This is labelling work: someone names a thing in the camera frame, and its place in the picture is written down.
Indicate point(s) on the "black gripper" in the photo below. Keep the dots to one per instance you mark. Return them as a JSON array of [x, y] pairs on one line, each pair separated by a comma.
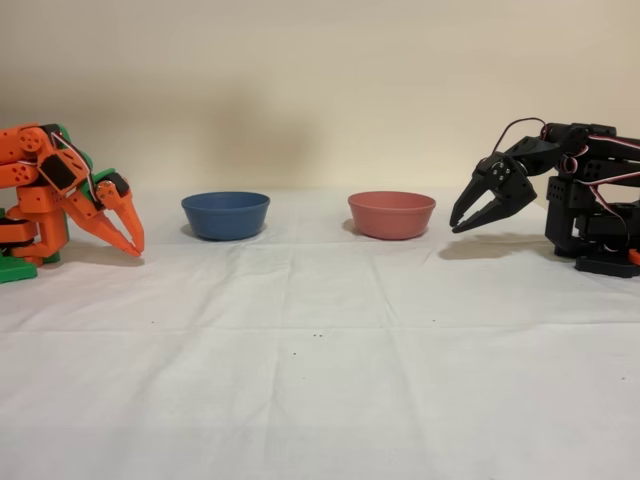
[[495, 181]]

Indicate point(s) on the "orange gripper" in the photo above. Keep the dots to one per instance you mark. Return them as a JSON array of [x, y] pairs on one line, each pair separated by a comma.
[[111, 202]]

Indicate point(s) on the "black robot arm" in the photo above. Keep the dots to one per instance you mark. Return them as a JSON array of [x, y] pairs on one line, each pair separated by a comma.
[[595, 165]]

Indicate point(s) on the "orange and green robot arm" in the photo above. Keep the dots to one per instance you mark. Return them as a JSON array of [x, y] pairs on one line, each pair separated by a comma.
[[30, 200]]

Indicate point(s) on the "red bowl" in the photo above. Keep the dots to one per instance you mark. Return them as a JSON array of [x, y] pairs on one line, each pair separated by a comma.
[[391, 217]]

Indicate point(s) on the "blue bowl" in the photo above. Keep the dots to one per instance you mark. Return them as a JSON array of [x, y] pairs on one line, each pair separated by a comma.
[[225, 220]]

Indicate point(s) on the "small orange table clamp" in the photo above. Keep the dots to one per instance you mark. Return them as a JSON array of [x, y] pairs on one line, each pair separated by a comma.
[[635, 256]]

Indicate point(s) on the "white tablecloth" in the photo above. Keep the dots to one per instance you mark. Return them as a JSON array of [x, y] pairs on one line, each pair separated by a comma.
[[300, 390]]

